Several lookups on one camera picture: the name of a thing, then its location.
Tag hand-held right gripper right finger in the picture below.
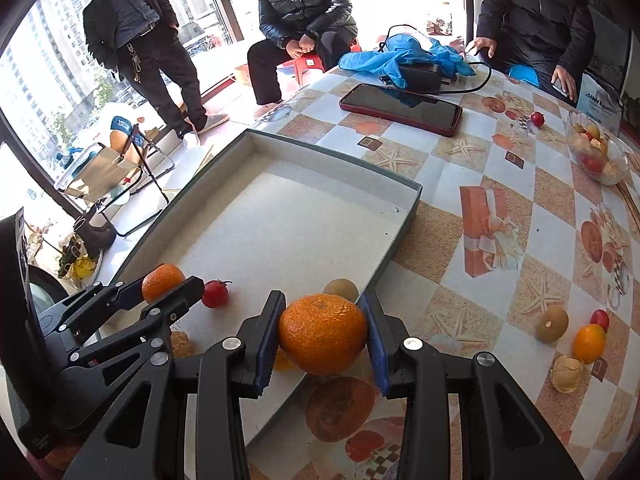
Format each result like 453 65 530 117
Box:
357 294 583 480

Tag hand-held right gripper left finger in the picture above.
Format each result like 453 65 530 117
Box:
62 290 287 480

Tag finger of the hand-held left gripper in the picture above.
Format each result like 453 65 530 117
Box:
36 276 146 341
52 276 206 428

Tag small rough mandarin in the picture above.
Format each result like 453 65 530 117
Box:
141 263 187 305

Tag physalis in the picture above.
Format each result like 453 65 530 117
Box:
170 330 193 360
549 354 585 393

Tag large rough mandarin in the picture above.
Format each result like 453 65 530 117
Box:
277 294 368 377

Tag grey shallow cardboard tray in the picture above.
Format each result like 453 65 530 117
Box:
100 129 423 480

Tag round black-rimmed white object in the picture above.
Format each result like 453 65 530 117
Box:
27 264 71 311

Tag yellow cloth bundle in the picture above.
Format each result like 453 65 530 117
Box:
57 240 103 281

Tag metal folding chair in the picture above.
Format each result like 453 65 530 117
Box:
55 115 176 238

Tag blue printed bag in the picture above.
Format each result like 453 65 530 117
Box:
109 115 146 161

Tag red case smartphone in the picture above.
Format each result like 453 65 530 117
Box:
339 83 463 137

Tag black power adapter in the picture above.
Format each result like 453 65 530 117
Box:
380 62 443 95

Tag long wooden board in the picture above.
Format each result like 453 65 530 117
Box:
617 182 640 241

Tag blue disposable gloves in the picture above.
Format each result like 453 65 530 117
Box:
339 34 478 92

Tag glass bowl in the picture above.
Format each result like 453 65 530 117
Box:
566 109 632 186

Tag blue plastic stool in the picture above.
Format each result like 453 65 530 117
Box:
510 64 541 88

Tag white printed bag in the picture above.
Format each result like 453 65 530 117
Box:
577 72 626 136

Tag metal keychain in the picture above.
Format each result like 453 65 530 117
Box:
127 42 142 83

